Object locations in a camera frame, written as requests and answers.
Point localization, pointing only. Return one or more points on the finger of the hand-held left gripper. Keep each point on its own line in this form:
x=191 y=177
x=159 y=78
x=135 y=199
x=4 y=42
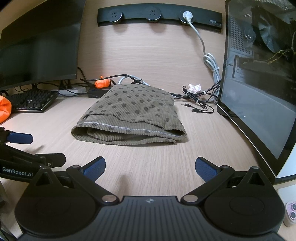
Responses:
x=54 y=160
x=20 y=138

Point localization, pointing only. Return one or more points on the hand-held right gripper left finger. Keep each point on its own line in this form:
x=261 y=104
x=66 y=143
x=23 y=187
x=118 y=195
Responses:
x=94 y=168

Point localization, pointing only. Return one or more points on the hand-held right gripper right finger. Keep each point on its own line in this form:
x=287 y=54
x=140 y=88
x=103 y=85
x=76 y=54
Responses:
x=206 y=168

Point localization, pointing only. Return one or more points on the orange soft bag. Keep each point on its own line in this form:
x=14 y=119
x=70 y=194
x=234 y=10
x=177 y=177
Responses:
x=5 y=109

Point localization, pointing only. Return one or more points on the black keyboard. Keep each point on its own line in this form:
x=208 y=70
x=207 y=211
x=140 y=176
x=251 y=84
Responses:
x=32 y=100

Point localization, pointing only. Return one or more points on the black power adapter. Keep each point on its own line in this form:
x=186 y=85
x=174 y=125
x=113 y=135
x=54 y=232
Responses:
x=97 y=92

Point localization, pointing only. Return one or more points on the black computer case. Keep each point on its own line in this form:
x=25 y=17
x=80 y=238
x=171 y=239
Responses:
x=254 y=104

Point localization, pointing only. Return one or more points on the crumpled white paper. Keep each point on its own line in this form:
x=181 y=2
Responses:
x=194 y=88

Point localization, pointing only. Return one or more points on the orange pumpkin toy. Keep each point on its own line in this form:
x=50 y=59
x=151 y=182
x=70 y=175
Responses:
x=102 y=83

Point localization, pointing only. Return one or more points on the black computer monitor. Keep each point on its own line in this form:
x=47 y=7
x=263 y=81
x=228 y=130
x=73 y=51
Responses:
x=39 y=46

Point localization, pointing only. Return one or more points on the pink smartphone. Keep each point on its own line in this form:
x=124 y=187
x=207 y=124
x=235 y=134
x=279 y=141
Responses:
x=291 y=213

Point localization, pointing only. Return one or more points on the black wall socket strip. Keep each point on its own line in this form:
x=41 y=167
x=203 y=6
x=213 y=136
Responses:
x=161 y=16

